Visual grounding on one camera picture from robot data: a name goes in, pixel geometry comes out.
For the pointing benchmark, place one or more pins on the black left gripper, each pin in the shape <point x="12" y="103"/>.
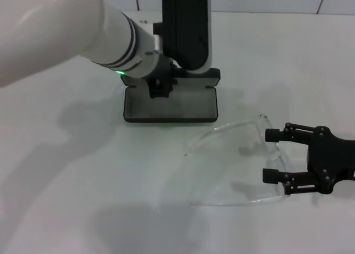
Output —
<point x="165" y="71"/>

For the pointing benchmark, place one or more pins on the clear white glasses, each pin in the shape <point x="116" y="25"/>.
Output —
<point x="273" y="157"/>

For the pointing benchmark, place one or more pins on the black glasses case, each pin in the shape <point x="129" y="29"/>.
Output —
<point x="180" y="107"/>

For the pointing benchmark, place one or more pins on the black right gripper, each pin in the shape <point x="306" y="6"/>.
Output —
<point x="332" y="159"/>

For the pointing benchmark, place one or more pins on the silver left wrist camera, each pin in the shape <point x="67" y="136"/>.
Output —
<point x="185" y="29"/>

